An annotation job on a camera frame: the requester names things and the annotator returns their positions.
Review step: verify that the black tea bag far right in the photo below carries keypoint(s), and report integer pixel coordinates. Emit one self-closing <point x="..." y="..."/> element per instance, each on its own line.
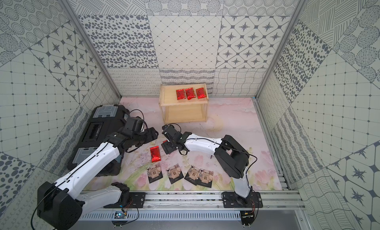
<point x="205" y="178"/>

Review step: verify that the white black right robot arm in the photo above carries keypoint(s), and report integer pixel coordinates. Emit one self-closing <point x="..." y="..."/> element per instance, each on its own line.
<point x="231" y="156"/>

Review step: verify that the black tea bag far left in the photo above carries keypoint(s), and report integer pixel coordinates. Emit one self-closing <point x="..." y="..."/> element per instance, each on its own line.
<point x="154" y="172"/>

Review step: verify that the black plastic toolbox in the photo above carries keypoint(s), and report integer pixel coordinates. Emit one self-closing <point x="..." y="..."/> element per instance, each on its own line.
<point x="104" y="120"/>

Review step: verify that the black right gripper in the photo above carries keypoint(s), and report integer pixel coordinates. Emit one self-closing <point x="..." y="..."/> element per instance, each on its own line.
<point x="166" y="148"/>

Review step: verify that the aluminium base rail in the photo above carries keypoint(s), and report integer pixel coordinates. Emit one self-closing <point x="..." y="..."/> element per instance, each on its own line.
<point x="213" y="200"/>

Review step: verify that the black tea bag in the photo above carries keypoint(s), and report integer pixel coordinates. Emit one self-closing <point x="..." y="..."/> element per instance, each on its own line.
<point x="193" y="175"/>
<point x="154" y="172"/>
<point x="205" y="178"/>
<point x="175" y="173"/>

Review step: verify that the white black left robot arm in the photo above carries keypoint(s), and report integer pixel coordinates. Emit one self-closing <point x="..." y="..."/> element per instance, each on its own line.
<point x="61" y="203"/>

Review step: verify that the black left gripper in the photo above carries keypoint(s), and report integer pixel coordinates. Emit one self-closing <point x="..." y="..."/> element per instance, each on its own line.
<point x="147" y="134"/>

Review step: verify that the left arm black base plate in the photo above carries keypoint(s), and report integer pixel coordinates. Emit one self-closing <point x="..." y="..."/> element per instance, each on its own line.
<point x="129" y="200"/>

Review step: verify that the light wooden two-tier shelf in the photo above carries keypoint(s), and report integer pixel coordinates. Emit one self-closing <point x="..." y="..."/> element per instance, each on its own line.
<point x="184" y="110"/>

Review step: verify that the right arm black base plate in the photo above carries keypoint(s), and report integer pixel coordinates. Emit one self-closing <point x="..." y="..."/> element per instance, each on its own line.
<point x="232" y="200"/>

